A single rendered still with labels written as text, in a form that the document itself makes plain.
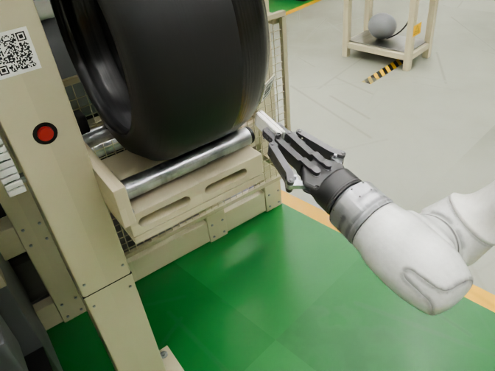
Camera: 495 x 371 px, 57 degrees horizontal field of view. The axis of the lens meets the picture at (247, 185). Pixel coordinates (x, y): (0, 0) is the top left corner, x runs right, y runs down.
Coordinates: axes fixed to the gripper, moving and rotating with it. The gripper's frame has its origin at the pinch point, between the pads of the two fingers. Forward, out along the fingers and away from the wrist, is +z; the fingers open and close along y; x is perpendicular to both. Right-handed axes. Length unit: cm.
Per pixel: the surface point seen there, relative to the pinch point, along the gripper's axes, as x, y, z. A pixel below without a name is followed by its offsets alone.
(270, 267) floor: 116, -35, 26
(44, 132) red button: 6.2, 32.9, 27.5
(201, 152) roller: 18.8, 3.8, 17.8
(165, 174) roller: 19.5, 13.8, 16.8
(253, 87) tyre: -0.5, -4.2, 10.9
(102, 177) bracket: 16.4, 26.4, 20.2
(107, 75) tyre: 19, 10, 56
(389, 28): 121, -243, 145
